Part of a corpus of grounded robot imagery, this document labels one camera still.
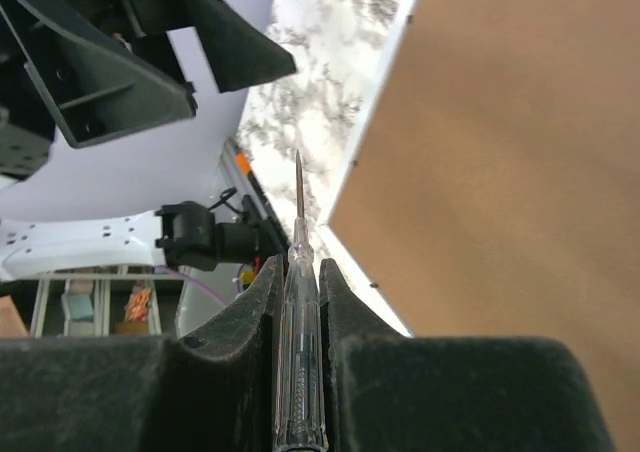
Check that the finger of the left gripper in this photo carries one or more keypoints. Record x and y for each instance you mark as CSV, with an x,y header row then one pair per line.
x,y
95,89
239,55

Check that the white picture frame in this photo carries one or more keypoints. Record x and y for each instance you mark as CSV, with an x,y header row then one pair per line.
x,y
497,189

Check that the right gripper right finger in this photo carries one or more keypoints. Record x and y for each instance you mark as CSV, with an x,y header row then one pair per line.
x,y
388,392

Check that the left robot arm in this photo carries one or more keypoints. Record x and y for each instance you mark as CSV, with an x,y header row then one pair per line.
x,y
185,233

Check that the orange marker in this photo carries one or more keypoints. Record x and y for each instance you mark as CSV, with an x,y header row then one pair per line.
x,y
243,163

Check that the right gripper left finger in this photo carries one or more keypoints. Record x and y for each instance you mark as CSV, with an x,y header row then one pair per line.
x,y
210,390

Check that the clear tester screwdriver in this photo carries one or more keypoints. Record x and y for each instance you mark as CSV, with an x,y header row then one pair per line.
x,y
299,417

